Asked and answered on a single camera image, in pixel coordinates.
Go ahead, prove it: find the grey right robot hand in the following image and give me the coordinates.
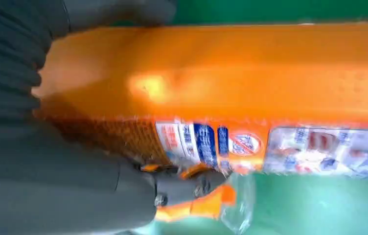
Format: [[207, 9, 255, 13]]
[[0, 0, 230, 235]]

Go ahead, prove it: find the ribbed grey right arm sleeve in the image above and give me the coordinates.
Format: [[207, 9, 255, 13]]
[[0, 0, 71, 124]]

